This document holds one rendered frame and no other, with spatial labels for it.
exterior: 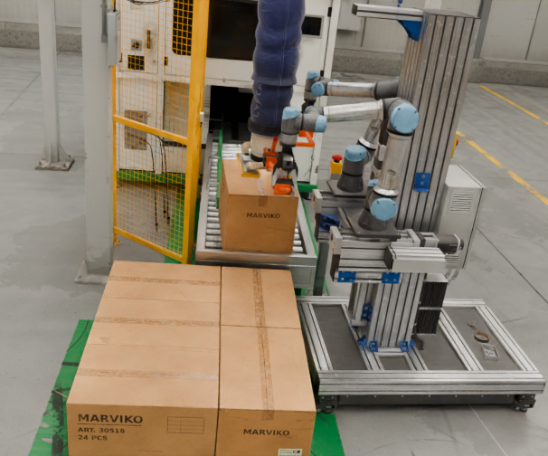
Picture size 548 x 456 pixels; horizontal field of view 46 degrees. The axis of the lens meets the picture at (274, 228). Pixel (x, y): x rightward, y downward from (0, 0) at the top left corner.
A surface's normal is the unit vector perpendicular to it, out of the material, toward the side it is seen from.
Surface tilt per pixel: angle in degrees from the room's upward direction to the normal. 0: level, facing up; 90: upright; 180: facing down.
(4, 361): 0
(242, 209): 90
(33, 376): 0
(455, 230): 90
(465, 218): 90
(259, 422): 90
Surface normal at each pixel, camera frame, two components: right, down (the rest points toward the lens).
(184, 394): 0.10, -0.90
